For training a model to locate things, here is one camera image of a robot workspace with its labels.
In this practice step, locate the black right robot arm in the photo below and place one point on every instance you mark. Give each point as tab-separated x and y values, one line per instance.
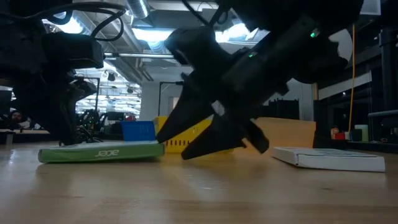
304	37

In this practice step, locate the yellow plastic basket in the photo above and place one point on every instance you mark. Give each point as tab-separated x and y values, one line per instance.
186	140

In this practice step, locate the white box with printed label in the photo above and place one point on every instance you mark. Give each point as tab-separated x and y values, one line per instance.
326	161

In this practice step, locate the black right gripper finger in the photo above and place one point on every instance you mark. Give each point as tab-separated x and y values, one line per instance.
217	137
186	109

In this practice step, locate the black background monitor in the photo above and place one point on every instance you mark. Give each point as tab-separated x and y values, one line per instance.
116	116

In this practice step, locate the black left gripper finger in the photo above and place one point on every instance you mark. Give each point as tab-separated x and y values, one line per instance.
49	115
71	118

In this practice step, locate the white box with green side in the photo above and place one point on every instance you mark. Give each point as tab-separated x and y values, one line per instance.
102	152

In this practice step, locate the person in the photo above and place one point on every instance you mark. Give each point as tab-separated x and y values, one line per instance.
17	117

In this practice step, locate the silver ceiling duct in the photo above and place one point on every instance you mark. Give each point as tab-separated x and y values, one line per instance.
138	7

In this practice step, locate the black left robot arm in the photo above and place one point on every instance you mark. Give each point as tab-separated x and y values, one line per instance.
21	18

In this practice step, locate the dark background equipment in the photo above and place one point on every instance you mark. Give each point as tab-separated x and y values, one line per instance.
283	109

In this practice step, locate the orange translucent plastic bin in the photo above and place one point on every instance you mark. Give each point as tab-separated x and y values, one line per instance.
289	133

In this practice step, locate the black stand pole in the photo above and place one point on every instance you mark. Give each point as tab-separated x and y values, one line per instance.
388	77

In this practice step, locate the white globe lamp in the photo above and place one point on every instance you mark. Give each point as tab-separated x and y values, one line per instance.
345	43

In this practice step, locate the pale green container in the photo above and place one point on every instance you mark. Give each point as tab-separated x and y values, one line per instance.
361	133

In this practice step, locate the small red box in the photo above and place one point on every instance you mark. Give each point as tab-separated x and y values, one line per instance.
339	136

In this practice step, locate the grey horizontal pipe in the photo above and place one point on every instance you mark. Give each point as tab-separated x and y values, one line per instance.
384	113

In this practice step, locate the long ceiling light tube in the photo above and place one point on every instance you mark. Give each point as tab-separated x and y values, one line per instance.
140	55

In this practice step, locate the blue plastic basket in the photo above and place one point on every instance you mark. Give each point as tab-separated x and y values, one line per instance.
138	130

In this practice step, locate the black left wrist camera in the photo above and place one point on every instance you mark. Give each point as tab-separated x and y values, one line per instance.
74	49

